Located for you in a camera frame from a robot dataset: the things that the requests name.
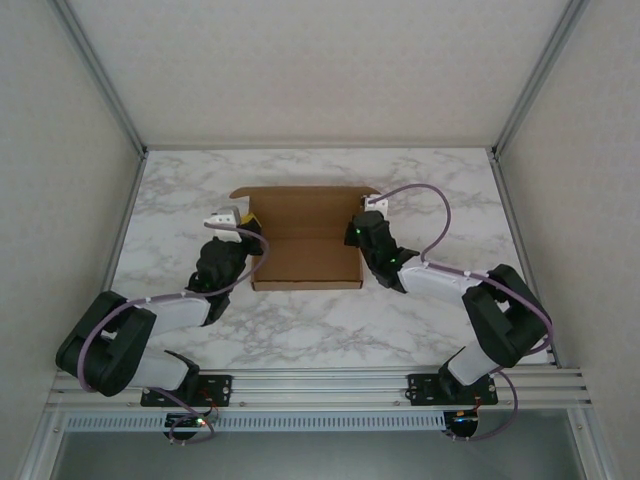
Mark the aluminium mounting rail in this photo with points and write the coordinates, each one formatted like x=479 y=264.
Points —
x=320 y=387

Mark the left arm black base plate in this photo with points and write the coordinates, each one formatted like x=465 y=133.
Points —
x=220 y=387

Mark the aluminium frame post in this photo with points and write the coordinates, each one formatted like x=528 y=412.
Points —
x=540 y=75
x=100 y=75

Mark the brown cardboard box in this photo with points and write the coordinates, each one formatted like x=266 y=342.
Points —
x=305 y=260

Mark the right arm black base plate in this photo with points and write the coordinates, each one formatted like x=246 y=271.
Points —
x=422 y=390

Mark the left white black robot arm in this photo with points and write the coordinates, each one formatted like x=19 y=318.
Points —
x=115 y=345

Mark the aluminium table side rail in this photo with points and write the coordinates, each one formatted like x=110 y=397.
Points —
x=525 y=260
x=117 y=250

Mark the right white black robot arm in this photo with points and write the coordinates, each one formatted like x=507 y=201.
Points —
x=505 y=320

